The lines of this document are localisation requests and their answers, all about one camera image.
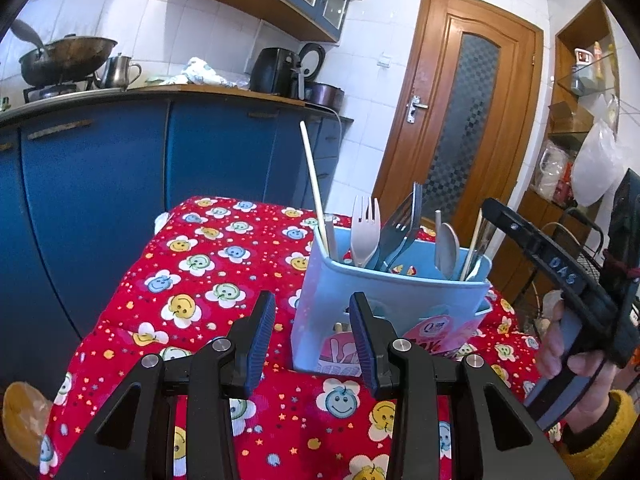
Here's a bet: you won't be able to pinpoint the metal spoon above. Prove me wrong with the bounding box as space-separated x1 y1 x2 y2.
436 222 462 282

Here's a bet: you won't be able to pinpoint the metal door handle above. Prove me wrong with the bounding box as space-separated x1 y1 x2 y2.
407 95 430 125

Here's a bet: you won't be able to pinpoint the wooden chopstick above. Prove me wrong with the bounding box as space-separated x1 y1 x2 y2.
459 209 484 282
299 120 338 257

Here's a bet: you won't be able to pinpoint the metal ladle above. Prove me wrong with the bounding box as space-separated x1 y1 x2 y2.
10 18 46 62

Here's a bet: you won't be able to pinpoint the patterned white cloth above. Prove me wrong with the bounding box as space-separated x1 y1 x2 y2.
160 57 236 89

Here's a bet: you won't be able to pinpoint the cream plastic fork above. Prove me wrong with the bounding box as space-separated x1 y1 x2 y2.
349 195 382 268

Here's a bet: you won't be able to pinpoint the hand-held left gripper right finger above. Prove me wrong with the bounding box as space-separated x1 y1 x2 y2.
348 291 573 480

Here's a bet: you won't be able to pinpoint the wooden alcove shelf unit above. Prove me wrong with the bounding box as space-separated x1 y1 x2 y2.
500 0 621 307

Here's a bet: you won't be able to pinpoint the white hanging plastic bag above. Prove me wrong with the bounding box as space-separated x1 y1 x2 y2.
570 119 632 207

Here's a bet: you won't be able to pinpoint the red smiley-flower tablecloth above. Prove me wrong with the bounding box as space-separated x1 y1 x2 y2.
37 195 567 480

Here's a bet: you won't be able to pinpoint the person's right forearm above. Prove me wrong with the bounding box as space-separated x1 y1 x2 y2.
559 389 640 480

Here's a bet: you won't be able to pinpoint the stained steel wok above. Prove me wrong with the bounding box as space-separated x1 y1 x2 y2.
19 34 119 87

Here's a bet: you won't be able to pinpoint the blue kitchen base cabinets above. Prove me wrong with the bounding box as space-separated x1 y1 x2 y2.
0 84 354 461

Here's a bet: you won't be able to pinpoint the light blue chopsticks box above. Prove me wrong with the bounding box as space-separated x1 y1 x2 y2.
291 224 494 377

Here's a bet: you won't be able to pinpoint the clear plastic bag of goods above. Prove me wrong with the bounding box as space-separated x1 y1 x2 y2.
534 139 571 201

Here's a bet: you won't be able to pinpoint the white power cable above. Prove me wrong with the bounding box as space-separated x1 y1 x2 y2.
324 104 344 147

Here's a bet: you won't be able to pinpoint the brown cardboard box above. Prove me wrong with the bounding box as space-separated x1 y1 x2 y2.
548 101 581 134

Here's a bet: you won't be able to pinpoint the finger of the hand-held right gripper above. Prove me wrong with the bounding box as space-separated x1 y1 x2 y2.
481 197 551 266

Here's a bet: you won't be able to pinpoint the steel kettle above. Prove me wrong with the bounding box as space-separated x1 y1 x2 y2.
94 53 143 90

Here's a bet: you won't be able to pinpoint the wooden door with glass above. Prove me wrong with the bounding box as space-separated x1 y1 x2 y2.
372 0 544 242

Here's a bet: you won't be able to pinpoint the tan round object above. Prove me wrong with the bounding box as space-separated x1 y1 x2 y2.
1 381 54 467

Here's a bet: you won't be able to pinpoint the black rice cooker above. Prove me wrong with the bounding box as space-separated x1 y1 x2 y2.
297 42 346 111

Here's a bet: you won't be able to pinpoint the person's right hand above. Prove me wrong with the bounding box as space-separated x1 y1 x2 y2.
537 303 622 437

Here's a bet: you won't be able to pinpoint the gas stove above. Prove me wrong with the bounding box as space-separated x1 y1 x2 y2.
22 77 96 104

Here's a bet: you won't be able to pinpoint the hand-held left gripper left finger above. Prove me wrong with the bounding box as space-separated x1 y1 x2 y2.
55 290 277 480

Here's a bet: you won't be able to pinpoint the black air fryer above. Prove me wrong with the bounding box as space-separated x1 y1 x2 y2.
248 47 301 97

